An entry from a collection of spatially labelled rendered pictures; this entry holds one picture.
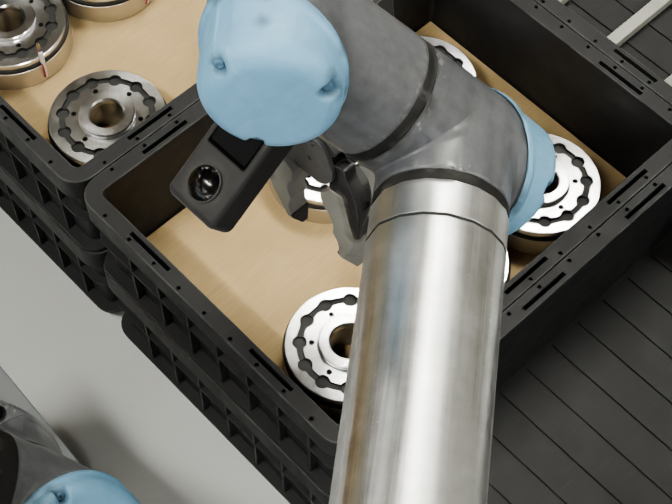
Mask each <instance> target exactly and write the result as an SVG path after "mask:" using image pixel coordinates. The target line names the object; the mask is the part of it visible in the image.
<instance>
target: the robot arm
mask: <svg viewBox="0 0 672 504"><path fill-rule="evenodd" d="M198 47H199V60H198V69H197V90H198V95H199V98H200V101H201V103H202V105H203V107H204V109H205V110H206V112H207V113H208V115H209V116H210V117H211V118H212V119H213V120H214V123H213V125H212V126H211V128H210V129H209V130H208V132H207V133H206V135H205V136H204V137H203V139H202V140H201V141H200V143H199V144H198V146H197V147H196V148H195V150H194V151H193V153H192V154H191V155H190V157H189V158H188V160H187V161H186V162H185V164H184V165H183V167H182V168H181V169H180V171H179V172H178V174H177V175H176V176H175V178H174V179H173V180H172V182H171V183H170V191H171V193H172V195H174V196H175V197H176V198H177V199H178V200H179V201H180V202H181V203H182V204H183V205H184V206H185V207H187V208H188V209H189V210H190V211H191V212H192V213H193V214H194V215H195V216H196V217H197V218H199V219H200V220H201V221H202V222H203V223H204V224H205V225H206V226H207V227H208V228H210V229H213V230H217V231H220V232H224V233H226V232H230V231H231V230H232V229H233V228H234V227H235V225H236V224H237V222H238V221H239V220H240V218H241V217H242V216H243V214H244V213H245V212H246V210H247V209H248V207H249V206H250V205H251V203H252V202H253V201H254V199H255V198H256V196H257V195H258V194H259V192H260V191H261V190H262V188H263V187H264V186H265V184H266V183H267V181H268V180H269V179H270V180H271V182H272V185H273V187H274V189H275V191H276V193H277V195H278V197H279V199H280V200H281V202H282V204H283V206H284V208H285V210H286V212H287V214H288V215H289V216H291V217H292V218H294V219H296V220H299V221H301V222H304V221H305V220H306V219H307V218H308V202H307V200H306V197H305V189H306V187H307V186H306V183H305V179H306V178H307V176H308V175H310V176H311V177H312V178H313V179H315V180H316V181H317V182H319V183H320V184H321V183H322V184H329V186H328V187H327V188H325V189H324V190H323V191H322V192H320V197H321V200H322V203H323V206H324V207H325V209H326V210H327V212H328V214H329V216H330V218H331V220H332V223H333V234H334V236H335V238H336V240H337V242H338V246H339V250H338V251H337V252H338V254H339V255H340V256H341V257H342V258H343V259H345V260H347V261H348V262H350V263H352V264H354V265H355V266H359V265H360V264H361V263H363V265H362V272H361V279H360V286H359V293H358V300H357V307H356V314H355V321H354V328H353V335H352V342H351V349H350V356H349V363H348V370H347V378H346V385H345V392H344V399H343V406H342V413H341V420H340V427H339V434H338V441H337V448H336V455H335V462H334V469H333V476H332V483H331V490H330V498H329V504H487V496H488V484H489V471H490V458H491V445H492V433H493V420H494V407H495V394H496V382H497V369H498V356H499V344H500V331H501V318H502V305H503V293H504V280H505V267H506V254H507V242H508V235H510V234H512V233H514V232H515V231H517V230H519V229H520V228H521V227H523V226H524V225H525V224H526V223H527V222H528V221H530V220H531V218H532V217H533V216H534V215H535V214H536V213H537V211H538V210H539V209H540V207H541V206H542V204H543V203H544V201H545V197H544V195H543V194H544V191H545V190H546V187H547V186H549V185H550V184H551V183H552V182H553V180H554V176H555V169H556V155H555V150H554V146H553V143H552V141H551V139H550V137H549V136H548V134H547V133H546V132H545V131H544V129H542V128H541V127H540V126H539V125H538V124H536V123H535V122H534V121H533V120H532V119H530V118H529V117H528V116H527V115H525V114H524V113H523V112H522V110H521V109H520V107H519V106H518V105H517V104H516V103H515V102H514V101H513V100H512V99H511V98H510V97H508V96H507V95H505V94H504V93H502V92H500V91H499V90H496V89H494V88H490V87H489V86H487V85H486V84H485V83H483V82H482V81H480V80H479V79H478V78H476V77H475V76H474V75H472V74H471V73H469V72H468V71H467V70H465V69H464V68H463V67H461V66H460V65H458V64H457V63H456V62H454V61H453V60H452V59H450V58H449V57H447V56H446V55H445V54H443V53H442V52H441V51H439V50H438V49H437V48H435V47H434V46H432V45H431V44H430V43H429V42H427V41H426V40H424V39H423V38H422V37H421V36H420V35H418V34H417V33H415V32H414V31H413V30H411V29H410V28H409V27H407V26H406V25H404V24H403V23H402V22H400V21H399V20H398V19H396V18H395V17H394V6H393V0H207V2H206V6H205V8H204V9H203V12H202V15H201V18H200V22H199V28H198ZM356 162H358V163H357V164H356V165H355V164H354V163H356ZM0 504H140V503H139V501H138V500H137V499H136V498H135V497H134V495H133V494H132V493H130V492H129V491H128V490H127V489H126V487H125V486H124V485H123V484H122V483H121V482H120V481H119V480H117V479H116V478H114V477H113V476H111V475H109V474H106V473H104V472H101V471H95V470H92V469H90V468H88V467H86V466H84V465H82V464H80V463H78V462H76V461H74V460H72V459H69V458H67V457H65V456H63V453H62V451H61V448H60V446H59V445H58V443H57V441H56V439H55V438H54V436H53V435H52V434H51V432H50V431H49V430H48V429H47V428H46V427H45V426H44V425H43V423H41V422H40V421H39V420H38V419H37V418H36V417H34V416H33V415H32V414H30V413H29V412H27V411H25V410H23V409H22V408H20V407H17V406H15V405H13V404H11V403H9V402H6V401H3V400H1V399H0Z"/></svg>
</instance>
